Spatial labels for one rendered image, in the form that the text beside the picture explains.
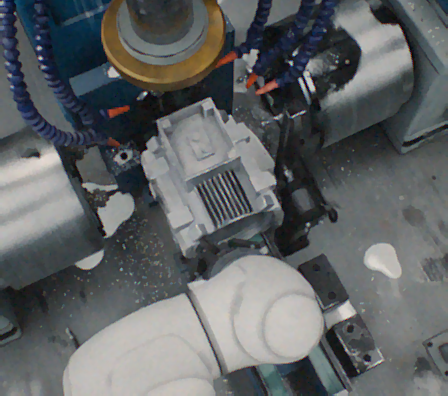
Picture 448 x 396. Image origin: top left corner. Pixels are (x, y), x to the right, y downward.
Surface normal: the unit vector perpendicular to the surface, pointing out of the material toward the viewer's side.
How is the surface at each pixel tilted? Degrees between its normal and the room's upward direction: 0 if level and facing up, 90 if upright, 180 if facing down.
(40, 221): 40
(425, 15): 0
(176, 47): 0
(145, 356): 15
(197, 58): 0
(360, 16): 9
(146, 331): 20
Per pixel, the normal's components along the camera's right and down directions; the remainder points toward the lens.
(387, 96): 0.40, 0.61
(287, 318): 0.19, -0.05
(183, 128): 0.00, -0.37
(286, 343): 0.25, 0.22
